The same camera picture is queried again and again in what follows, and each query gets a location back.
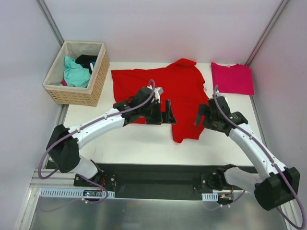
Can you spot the black printed t shirt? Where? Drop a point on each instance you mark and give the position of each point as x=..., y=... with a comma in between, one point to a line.
x=87, y=61

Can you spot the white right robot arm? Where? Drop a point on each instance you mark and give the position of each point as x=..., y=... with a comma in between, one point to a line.
x=273, y=184

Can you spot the left aluminium corner post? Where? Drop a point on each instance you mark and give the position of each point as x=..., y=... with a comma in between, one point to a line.
x=51, y=22

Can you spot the right slotted cable duct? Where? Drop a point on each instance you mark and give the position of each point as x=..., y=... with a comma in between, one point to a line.
x=210, y=197

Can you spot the wicker laundry basket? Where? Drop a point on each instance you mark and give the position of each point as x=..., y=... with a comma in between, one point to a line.
x=88, y=96

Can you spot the aluminium frame rail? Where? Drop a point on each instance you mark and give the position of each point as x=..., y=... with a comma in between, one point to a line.
x=56, y=179

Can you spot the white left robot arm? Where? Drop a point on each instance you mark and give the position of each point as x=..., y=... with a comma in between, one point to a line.
x=66, y=142

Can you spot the magenta t shirt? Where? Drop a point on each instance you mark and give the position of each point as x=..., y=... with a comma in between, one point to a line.
x=235, y=79

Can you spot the slotted cable duct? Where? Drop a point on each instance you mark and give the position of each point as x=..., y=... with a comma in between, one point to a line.
x=210, y=197
x=72, y=193

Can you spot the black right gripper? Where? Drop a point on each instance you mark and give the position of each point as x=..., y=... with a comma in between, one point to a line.
x=207, y=122

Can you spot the aluminium corner post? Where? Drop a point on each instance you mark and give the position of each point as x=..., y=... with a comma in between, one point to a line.
x=267, y=30
x=51, y=22

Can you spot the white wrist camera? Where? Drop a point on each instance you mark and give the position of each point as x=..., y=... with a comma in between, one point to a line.
x=158, y=91
x=221, y=96

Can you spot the right aluminium corner post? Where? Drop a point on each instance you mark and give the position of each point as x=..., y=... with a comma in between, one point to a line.
x=267, y=30

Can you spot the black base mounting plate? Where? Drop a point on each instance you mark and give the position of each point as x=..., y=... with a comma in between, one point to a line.
x=160, y=182

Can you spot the red t shirt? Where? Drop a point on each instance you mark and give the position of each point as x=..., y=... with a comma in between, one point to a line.
x=183, y=85

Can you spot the left slotted cable duct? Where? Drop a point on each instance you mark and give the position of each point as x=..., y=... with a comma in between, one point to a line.
x=72, y=193

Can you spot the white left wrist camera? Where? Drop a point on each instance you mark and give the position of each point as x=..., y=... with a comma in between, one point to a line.
x=158, y=91

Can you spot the teal t shirt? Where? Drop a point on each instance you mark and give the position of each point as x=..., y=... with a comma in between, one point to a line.
x=74, y=74

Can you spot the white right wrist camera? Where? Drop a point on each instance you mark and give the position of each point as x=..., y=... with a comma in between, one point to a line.
x=221, y=96

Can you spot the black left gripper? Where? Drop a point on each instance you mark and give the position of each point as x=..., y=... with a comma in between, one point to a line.
x=160, y=121

